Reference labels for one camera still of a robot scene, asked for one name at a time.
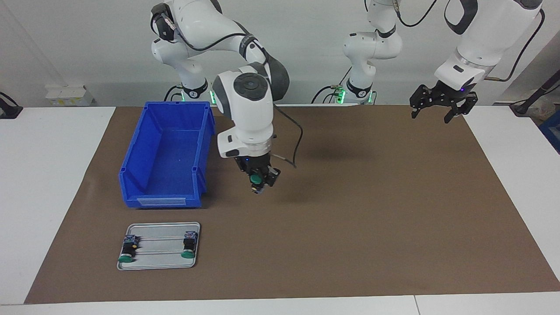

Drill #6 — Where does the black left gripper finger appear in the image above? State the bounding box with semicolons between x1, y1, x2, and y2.
410;86;438;119
444;93;478;124

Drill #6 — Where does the black stand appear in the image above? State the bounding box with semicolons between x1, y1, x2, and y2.
510;70;560;116

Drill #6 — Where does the crumpled clear plastic bag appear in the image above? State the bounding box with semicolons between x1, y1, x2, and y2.
532;94;560;121

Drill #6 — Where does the blue plastic storage bin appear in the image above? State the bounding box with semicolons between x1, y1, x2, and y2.
119;101;216;209

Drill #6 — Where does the blue crate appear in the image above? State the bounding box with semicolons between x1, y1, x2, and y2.
539;109;560;154

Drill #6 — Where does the brown table mat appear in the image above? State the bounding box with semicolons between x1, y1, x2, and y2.
24;104;560;305

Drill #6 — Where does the silver metal tray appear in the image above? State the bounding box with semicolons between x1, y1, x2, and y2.
117;222;201;271

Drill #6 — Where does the small white box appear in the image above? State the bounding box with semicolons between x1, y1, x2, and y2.
45;84;95;106

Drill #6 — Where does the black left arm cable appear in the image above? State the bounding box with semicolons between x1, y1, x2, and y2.
394;0;545;82

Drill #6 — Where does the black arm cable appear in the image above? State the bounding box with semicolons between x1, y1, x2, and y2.
151;7;303;169
394;0;545;82

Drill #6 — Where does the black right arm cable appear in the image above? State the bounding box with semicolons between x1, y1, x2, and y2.
151;7;303;169

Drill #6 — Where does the black base cable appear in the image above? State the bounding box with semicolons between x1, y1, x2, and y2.
164;84;184;102
311;66;353;104

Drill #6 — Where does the black clamp mount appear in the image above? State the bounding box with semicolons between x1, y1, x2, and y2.
0;91;23;119

